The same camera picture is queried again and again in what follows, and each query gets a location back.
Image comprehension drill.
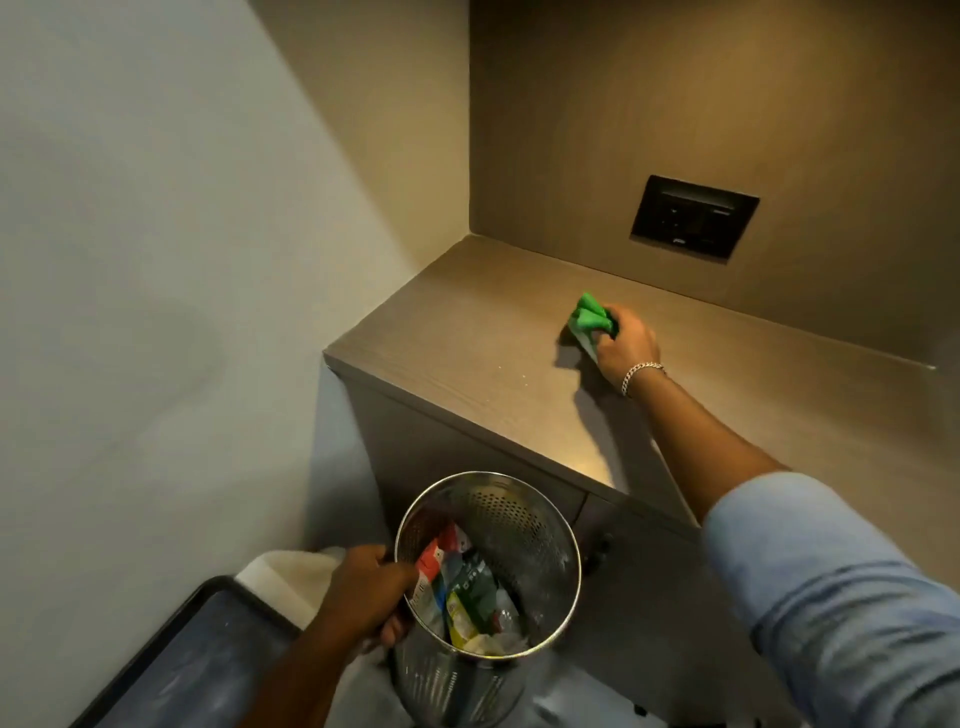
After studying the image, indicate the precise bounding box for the brown wooden cabinet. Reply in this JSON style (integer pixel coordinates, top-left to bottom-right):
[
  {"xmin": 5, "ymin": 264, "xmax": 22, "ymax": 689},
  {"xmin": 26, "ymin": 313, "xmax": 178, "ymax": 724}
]
[{"xmin": 322, "ymin": 234, "xmax": 960, "ymax": 728}]

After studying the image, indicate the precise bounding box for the light blue shirt sleeve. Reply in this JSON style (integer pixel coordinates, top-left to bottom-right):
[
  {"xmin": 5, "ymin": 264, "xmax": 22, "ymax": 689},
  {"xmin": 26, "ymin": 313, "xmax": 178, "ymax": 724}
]
[{"xmin": 700, "ymin": 471, "xmax": 960, "ymax": 728}]

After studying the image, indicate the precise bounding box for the perforated steel waste bin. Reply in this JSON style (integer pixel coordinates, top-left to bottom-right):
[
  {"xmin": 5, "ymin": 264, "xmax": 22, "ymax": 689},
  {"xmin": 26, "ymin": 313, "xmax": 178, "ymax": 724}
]
[{"xmin": 391, "ymin": 471, "xmax": 583, "ymax": 728}]

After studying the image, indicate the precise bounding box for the silver chain bracelet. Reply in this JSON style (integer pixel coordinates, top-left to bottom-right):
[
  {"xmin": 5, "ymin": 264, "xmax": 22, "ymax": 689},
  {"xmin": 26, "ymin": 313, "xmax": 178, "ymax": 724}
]
[{"xmin": 619, "ymin": 361, "xmax": 667, "ymax": 398}]

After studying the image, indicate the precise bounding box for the black framed tray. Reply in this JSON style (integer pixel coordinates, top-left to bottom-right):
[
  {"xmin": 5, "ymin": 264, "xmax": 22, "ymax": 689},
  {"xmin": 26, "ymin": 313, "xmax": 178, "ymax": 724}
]
[{"xmin": 69, "ymin": 575, "xmax": 303, "ymax": 728}]

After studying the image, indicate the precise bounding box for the green yellow snack wrapper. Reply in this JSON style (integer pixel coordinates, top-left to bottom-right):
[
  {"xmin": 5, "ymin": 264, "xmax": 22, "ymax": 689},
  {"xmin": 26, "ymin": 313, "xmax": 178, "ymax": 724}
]
[{"xmin": 445, "ymin": 570, "xmax": 502, "ymax": 651}]

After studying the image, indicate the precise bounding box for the person's left hand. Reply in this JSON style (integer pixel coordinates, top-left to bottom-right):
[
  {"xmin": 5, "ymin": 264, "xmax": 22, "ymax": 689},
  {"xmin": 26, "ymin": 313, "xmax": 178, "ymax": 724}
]
[{"xmin": 318, "ymin": 544, "xmax": 421, "ymax": 651}]

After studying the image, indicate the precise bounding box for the red white snack wrapper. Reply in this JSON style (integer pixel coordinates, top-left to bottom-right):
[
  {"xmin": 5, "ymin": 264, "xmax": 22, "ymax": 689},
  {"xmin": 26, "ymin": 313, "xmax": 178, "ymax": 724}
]
[{"xmin": 414, "ymin": 523, "xmax": 474, "ymax": 595}]

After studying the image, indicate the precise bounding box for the crumpled white paper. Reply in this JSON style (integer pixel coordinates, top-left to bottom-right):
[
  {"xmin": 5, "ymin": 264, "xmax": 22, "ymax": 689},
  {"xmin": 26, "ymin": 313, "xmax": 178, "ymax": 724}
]
[{"xmin": 465, "ymin": 631, "xmax": 531, "ymax": 660}]

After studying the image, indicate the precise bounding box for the white cloth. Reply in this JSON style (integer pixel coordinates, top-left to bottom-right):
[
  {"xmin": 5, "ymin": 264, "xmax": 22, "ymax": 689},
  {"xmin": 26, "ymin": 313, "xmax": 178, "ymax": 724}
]
[{"xmin": 234, "ymin": 546, "xmax": 348, "ymax": 633}]

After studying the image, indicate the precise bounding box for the person's left forearm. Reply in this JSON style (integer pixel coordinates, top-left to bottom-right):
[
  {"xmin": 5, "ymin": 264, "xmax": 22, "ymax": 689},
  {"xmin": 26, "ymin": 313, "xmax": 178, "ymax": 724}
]
[{"xmin": 236, "ymin": 618, "xmax": 376, "ymax": 728}]

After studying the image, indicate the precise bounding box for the green cleaning cloth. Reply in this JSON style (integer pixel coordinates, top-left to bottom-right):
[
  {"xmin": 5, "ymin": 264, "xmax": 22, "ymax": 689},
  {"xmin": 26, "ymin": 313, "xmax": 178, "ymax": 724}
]
[{"xmin": 566, "ymin": 293, "xmax": 621, "ymax": 364}]

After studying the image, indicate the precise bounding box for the person's right forearm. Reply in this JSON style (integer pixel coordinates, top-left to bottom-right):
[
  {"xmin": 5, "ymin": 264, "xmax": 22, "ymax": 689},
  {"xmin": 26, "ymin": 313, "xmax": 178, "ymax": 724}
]
[{"xmin": 628, "ymin": 367, "xmax": 790, "ymax": 526}]

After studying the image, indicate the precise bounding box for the person's right hand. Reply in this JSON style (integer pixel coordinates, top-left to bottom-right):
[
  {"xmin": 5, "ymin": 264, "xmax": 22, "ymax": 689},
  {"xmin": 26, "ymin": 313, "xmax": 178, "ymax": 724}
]
[{"xmin": 592, "ymin": 303, "xmax": 665, "ymax": 393}]

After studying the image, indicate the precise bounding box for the black wall socket panel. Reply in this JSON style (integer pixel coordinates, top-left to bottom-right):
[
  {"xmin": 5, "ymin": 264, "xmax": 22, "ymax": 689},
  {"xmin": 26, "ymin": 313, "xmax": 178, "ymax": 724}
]
[{"xmin": 629, "ymin": 174, "xmax": 761, "ymax": 262}]

